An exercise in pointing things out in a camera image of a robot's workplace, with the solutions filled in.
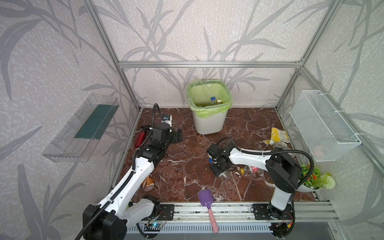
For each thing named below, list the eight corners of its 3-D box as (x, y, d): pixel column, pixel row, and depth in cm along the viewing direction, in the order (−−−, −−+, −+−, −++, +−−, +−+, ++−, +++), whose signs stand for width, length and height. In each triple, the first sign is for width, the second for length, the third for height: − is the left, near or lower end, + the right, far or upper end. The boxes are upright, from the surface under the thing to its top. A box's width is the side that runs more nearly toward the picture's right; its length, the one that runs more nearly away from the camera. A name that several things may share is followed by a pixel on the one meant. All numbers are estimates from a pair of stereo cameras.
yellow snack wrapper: (272, 142, 102) (273, 141, 101) (267, 129, 110) (268, 127, 108) (289, 142, 102) (290, 141, 101) (283, 129, 110) (284, 127, 108)
